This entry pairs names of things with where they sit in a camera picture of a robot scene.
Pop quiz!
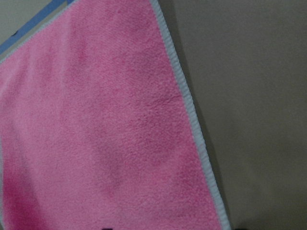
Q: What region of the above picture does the pink towel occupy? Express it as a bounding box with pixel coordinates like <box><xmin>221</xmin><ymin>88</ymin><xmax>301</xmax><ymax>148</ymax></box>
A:
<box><xmin>0</xmin><ymin>0</ymin><xmax>231</xmax><ymax>230</ymax></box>

